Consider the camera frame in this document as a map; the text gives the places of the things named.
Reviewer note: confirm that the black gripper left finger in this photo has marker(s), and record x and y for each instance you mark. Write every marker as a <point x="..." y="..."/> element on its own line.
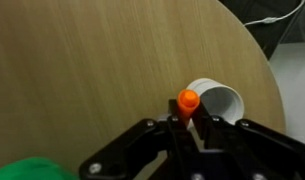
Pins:
<point x="142" y="146"/>

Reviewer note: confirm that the white and brown mug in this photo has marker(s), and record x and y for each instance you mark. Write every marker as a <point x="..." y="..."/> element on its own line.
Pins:
<point x="225" y="103"/>

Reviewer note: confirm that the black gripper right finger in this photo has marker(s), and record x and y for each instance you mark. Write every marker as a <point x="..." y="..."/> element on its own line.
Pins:
<point x="252" y="146"/>

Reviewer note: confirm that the green plastic bag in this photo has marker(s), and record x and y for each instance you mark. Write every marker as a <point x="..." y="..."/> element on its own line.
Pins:
<point x="32" y="170"/>

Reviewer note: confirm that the orange marker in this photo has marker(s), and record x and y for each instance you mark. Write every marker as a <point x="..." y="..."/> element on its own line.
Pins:
<point x="188" y="100"/>

